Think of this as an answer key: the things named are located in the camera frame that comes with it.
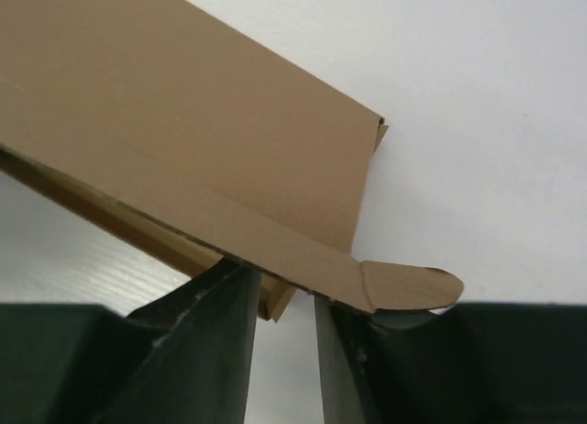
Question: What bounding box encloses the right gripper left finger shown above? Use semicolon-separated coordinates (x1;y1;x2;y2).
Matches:
1;259;260;423

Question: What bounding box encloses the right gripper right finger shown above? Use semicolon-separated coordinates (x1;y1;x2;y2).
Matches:
315;299;586;423

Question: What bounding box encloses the cardboard box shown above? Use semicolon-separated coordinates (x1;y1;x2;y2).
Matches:
1;0;463;313

